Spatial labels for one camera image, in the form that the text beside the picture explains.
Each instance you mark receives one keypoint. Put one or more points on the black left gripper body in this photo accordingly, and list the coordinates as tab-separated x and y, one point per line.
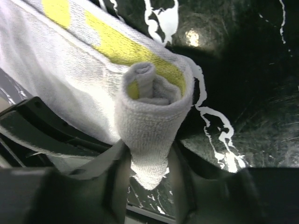
32	135

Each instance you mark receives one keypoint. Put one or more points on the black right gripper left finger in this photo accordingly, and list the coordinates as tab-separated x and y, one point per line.
95	193

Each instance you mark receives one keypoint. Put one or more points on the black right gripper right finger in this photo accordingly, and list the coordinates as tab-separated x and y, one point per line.
205	194

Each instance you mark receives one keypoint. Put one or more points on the yellow-green and grey towel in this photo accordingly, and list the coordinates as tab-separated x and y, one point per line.
100	75

